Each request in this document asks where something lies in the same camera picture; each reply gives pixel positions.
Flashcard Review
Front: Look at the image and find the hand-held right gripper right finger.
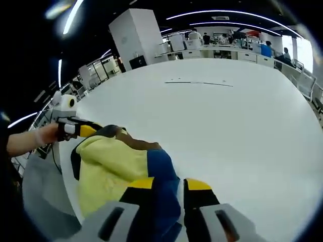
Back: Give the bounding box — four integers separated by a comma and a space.
183, 177, 256, 242

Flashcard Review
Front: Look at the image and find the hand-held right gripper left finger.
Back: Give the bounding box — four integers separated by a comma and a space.
81, 176, 155, 242

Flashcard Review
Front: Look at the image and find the yellow blue brown garment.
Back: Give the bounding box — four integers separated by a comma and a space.
70, 124, 183, 242

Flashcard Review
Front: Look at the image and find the person's left hand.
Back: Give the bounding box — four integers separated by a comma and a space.
33, 122, 67, 147

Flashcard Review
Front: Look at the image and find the glass partition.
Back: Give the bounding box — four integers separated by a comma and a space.
78, 55, 122, 92

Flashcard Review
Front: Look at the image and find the black box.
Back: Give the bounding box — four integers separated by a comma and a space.
129, 56, 147, 71

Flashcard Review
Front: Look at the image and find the ceiling light strip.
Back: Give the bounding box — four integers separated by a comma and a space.
62, 0, 84, 35

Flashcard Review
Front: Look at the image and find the large white pillar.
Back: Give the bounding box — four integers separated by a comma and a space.
109, 8, 169, 72

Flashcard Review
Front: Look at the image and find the row of white cabinets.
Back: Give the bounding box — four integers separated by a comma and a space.
161, 46, 275, 68

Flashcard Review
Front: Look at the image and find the white mesh chair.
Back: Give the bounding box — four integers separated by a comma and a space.
296, 69, 317, 102

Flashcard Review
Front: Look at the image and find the long curved ceiling light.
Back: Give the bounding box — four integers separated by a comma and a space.
166, 10, 305, 39

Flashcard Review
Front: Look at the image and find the black cable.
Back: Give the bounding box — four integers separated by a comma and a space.
51, 142, 63, 175

